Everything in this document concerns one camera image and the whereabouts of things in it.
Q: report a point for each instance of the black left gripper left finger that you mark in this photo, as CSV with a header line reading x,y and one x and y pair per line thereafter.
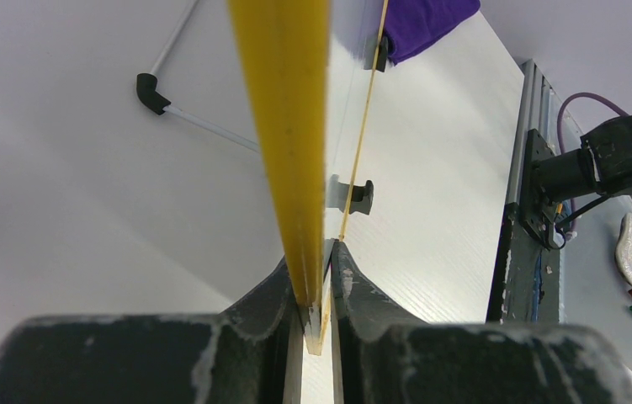
x,y
248,353

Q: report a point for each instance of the yellow framed whiteboard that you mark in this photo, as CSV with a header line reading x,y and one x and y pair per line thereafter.
x,y
309,69

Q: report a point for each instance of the purple cloth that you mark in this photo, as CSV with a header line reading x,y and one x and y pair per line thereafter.
x,y
412,26

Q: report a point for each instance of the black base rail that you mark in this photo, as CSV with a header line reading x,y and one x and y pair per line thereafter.
x,y
525,284

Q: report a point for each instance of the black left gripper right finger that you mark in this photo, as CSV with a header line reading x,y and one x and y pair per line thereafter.
x,y
384,354

